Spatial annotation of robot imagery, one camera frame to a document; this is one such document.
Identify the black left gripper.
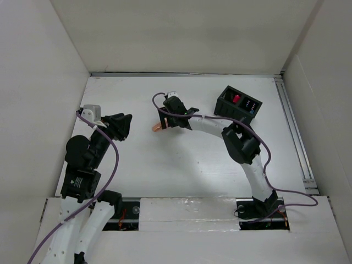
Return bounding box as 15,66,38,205
90,112,132,168

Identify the orange translucent cap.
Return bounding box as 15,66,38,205
152,123,167,132

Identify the pink cap black highlighter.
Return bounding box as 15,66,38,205
233,95,240,104

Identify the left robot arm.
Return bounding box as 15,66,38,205
41,109,133,263

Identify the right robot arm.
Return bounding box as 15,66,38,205
158,92,278,218

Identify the black two-compartment organizer box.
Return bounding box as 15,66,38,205
213,85,262,125

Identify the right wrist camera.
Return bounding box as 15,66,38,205
165,91,178,99

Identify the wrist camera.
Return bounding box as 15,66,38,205
165,91,178,99
78,104,101,123

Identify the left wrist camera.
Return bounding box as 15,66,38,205
78,104,101,123

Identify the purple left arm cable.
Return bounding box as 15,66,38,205
26,109,120,264

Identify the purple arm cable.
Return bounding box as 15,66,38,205
152,92,320,222
26,109,120,264

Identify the aluminium rail back edge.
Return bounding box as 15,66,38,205
90,71,281,78

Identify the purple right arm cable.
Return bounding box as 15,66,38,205
152,92,320,222

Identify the aluminium rail right side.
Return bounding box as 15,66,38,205
274,75,320,196

